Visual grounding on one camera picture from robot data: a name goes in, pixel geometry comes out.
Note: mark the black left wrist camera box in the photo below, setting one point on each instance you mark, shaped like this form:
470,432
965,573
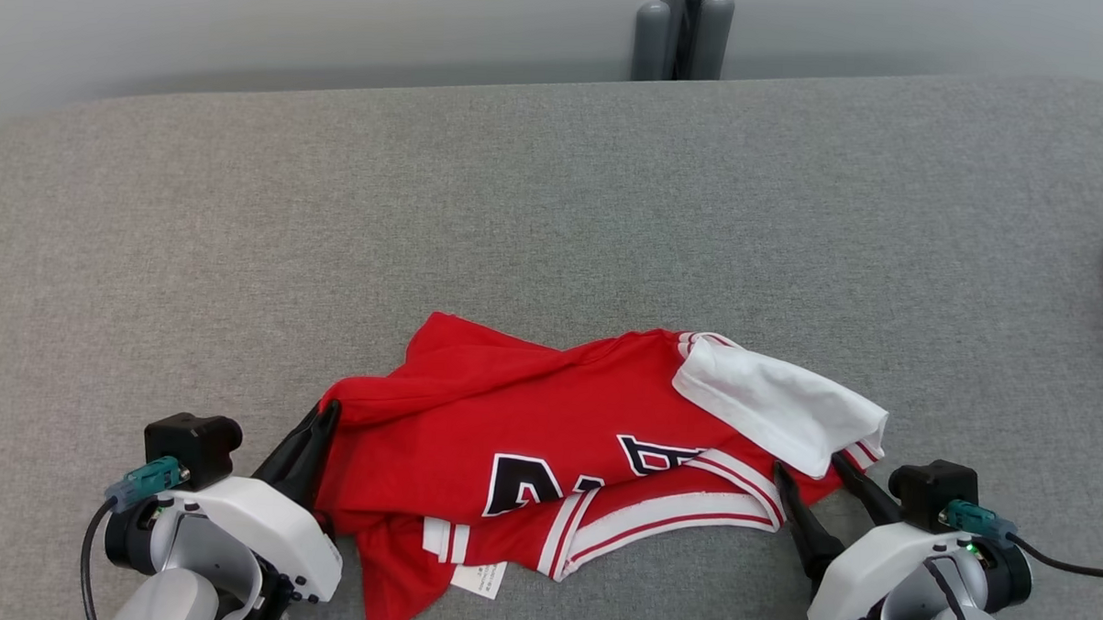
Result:
189,444

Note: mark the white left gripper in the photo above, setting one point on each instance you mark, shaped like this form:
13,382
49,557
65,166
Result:
286,544

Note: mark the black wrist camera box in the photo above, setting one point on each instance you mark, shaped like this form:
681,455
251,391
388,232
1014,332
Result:
189,444
935,493

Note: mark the red basketball jersey white trim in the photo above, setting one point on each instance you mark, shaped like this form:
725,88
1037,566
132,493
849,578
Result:
511,410

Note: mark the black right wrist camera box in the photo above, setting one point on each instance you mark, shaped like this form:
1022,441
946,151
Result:
935,493

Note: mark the grey partition frame double post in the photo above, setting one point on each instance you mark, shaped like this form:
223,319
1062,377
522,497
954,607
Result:
655,38

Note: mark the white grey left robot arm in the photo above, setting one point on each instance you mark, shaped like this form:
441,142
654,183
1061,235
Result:
165,606

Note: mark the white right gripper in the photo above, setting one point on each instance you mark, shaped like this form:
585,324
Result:
859,578

